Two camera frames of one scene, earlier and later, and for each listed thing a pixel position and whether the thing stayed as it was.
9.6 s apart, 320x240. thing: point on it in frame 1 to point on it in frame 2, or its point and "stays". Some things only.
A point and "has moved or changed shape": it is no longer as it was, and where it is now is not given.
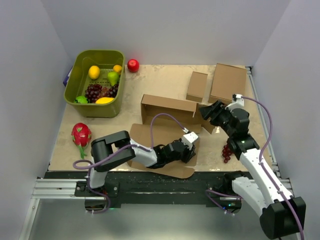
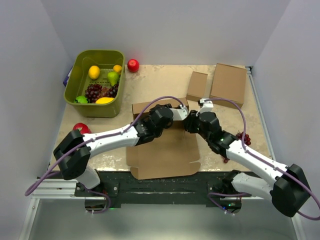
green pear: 113,77 stays
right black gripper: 209,111 to 188,125
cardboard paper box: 163,120 has moved or changed shape
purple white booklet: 65,80 stays
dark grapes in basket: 94,91 stays
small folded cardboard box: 197,86 stays
